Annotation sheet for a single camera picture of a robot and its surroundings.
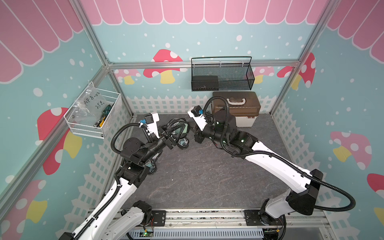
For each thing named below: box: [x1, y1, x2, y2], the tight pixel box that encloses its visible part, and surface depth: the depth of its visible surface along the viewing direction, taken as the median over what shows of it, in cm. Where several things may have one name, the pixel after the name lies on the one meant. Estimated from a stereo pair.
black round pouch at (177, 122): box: [165, 117, 190, 139], surface depth 58 cm
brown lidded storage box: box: [212, 91, 261, 128], surface depth 102 cm
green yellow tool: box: [94, 104, 112, 128], surface depth 75 cm
